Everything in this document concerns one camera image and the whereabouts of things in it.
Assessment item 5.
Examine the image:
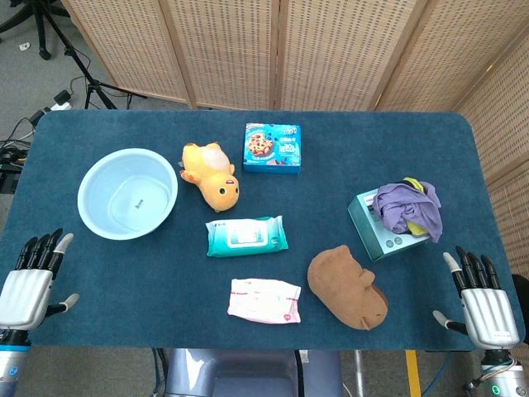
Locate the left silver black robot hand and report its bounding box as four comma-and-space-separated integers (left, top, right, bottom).
0, 227, 80, 332

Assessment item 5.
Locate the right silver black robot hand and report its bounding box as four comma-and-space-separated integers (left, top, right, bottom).
432, 246, 521, 349

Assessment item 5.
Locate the purple cloth with yellow trim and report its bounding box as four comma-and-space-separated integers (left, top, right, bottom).
373, 176, 443, 244

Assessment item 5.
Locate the light blue plastic basin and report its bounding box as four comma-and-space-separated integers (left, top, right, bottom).
77, 147, 179, 242

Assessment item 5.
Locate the light teal speaker box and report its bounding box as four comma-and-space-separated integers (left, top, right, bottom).
346, 188, 431, 263

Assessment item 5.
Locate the blue cookie box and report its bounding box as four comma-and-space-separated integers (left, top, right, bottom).
242, 122, 303, 175

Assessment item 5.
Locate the wicker folding screen panel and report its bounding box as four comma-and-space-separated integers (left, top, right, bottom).
159, 0, 280, 111
487, 169, 529, 276
274, 0, 421, 112
374, 0, 529, 113
60, 0, 198, 109
454, 36, 529, 183

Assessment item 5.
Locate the yellow floor tape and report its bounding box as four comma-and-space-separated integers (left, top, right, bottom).
404, 350, 422, 397

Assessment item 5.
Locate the dark blue table cover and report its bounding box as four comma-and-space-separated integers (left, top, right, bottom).
0, 108, 522, 352

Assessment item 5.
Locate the silver metal table leg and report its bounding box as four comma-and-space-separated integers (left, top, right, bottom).
353, 350, 367, 397

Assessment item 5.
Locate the brown plush toy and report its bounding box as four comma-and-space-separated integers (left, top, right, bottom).
307, 244, 389, 331

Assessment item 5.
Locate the black tripod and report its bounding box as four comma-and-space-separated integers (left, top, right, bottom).
32, 0, 148, 111

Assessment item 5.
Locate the yellow plush toy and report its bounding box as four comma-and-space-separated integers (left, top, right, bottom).
179, 141, 241, 213

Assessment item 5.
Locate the pink wet wipes pack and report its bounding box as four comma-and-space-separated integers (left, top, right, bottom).
226, 277, 303, 325

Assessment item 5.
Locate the green wet wipes pack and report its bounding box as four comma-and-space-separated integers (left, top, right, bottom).
205, 214, 290, 259

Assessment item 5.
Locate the grey-blue robot torso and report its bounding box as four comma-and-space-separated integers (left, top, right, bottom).
164, 348, 344, 397

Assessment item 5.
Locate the black office chair base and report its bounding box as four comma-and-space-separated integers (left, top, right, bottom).
0, 0, 71, 61

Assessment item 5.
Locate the blue floor cable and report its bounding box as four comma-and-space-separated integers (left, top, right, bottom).
421, 350, 450, 397

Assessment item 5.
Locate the black floor cable bundle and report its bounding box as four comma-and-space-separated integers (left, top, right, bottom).
0, 109, 49, 195

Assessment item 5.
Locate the black torso cable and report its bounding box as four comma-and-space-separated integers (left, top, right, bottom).
293, 350, 306, 397

